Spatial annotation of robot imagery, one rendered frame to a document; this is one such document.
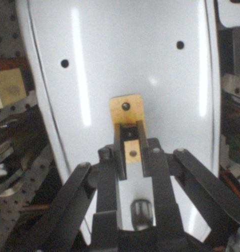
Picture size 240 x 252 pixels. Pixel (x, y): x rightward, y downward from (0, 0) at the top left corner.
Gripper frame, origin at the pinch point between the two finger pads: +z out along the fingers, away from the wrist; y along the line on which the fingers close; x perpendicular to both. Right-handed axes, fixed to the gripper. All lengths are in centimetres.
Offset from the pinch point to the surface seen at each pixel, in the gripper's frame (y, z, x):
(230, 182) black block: 18.1, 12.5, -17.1
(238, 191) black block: 18.3, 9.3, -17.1
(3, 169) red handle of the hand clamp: -13.3, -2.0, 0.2
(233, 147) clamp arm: 13.9, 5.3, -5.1
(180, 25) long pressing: 7.2, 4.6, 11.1
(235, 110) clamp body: 19.6, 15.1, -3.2
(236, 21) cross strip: 14.1, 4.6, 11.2
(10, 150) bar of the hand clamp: -12.7, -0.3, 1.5
